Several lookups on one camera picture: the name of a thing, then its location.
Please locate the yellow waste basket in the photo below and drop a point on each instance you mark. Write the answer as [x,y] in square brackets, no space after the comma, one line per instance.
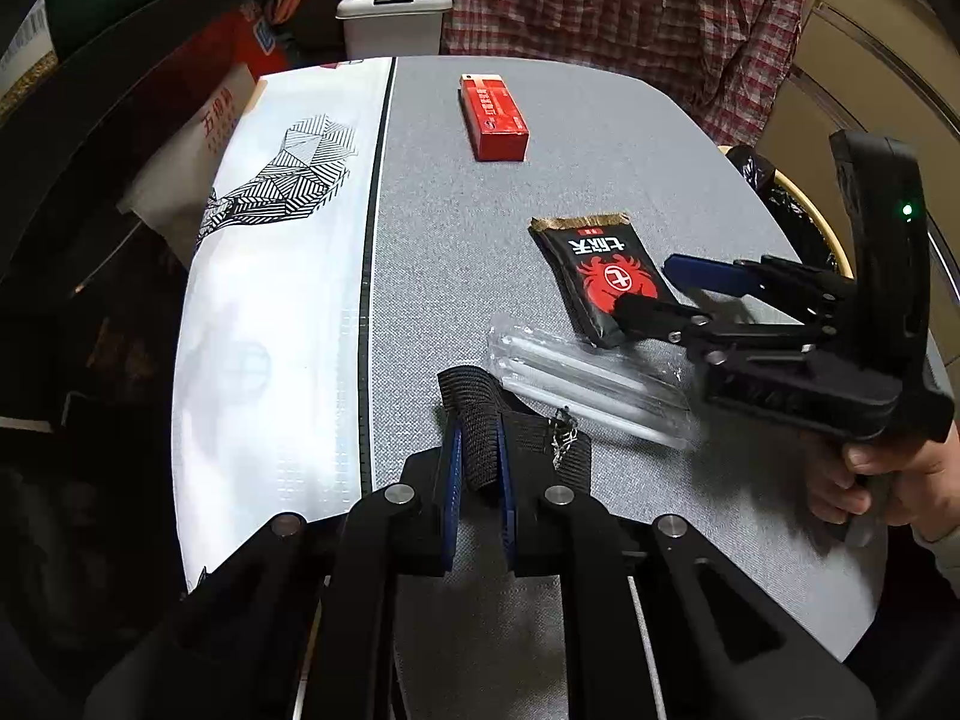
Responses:
[814,211]

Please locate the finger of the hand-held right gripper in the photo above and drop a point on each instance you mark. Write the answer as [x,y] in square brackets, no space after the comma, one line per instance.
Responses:
[697,270]
[652,311]

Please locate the clear plastic straw wrapper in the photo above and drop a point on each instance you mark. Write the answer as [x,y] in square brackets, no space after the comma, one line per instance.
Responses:
[570,382]

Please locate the black bin liner bag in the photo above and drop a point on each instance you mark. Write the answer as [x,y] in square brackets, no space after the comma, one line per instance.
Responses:
[754,165]

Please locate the grey table mat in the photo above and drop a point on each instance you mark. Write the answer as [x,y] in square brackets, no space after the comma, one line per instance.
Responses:
[450,255]

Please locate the red cardboard box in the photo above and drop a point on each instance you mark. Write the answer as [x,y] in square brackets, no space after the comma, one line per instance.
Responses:
[495,120]

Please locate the person's right hand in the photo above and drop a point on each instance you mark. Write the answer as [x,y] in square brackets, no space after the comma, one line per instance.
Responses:
[922,480]

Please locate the red plaid shirt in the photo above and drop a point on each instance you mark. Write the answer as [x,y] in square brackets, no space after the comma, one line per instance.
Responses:
[600,7]

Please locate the white swing-lid bin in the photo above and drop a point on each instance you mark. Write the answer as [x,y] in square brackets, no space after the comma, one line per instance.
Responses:
[390,30]

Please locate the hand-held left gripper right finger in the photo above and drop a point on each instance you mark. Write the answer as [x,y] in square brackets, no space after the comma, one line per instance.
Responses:
[505,514]

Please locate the orange package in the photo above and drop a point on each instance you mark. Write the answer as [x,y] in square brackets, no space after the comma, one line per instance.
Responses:
[240,45]

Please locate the black snack packet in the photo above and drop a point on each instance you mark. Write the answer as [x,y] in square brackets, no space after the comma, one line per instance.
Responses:
[592,270]

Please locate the white sack with red print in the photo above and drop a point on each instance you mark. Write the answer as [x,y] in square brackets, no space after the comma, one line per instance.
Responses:
[195,157]

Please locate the white mat with geometric print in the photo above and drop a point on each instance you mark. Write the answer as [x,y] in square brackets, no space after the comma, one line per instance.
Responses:
[285,300]

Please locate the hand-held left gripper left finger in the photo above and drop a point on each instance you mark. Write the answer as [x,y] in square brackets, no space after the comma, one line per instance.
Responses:
[450,499]

